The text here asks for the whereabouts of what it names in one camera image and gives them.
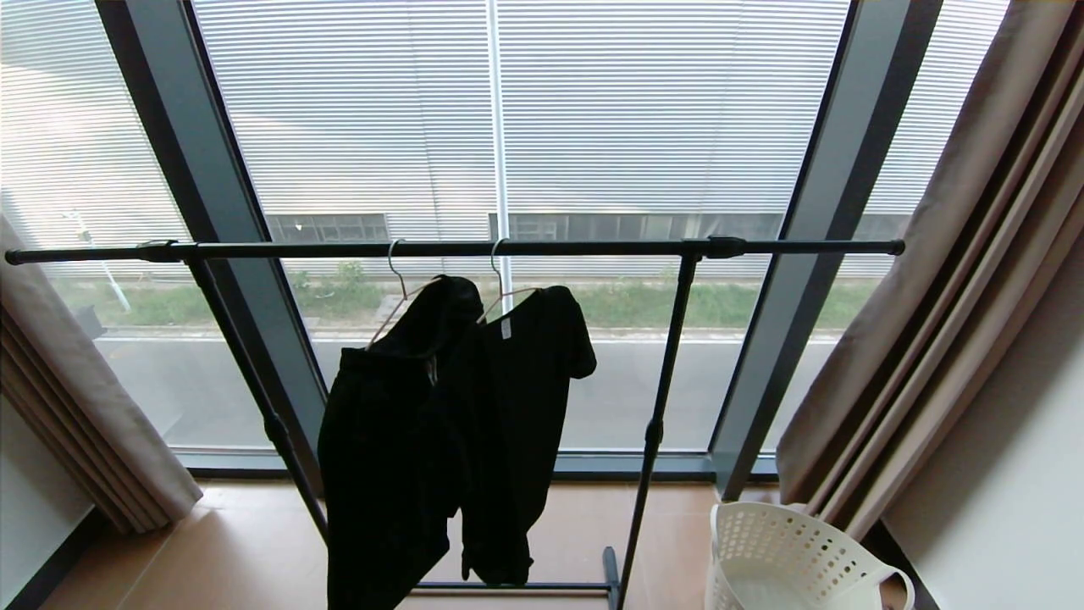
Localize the pink clothes hanger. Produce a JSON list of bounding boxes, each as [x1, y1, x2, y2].
[[366, 239, 443, 350], [477, 239, 543, 325]]

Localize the black drawstring shorts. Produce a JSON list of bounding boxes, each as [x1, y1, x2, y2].
[[318, 275, 485, 610]]

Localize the black garment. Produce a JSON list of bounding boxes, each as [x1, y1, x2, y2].
[[449, 286, 598, 587]]

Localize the white laundry basket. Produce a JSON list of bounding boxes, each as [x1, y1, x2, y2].
[[705, 502, 915, 610]]

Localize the black clothes rack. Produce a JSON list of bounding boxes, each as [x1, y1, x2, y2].
[[4, 236, 905, 610]]

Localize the beige curtain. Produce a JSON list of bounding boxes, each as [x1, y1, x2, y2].
[[775, 0, 1084, 543], [0, 216, 204, 535]]

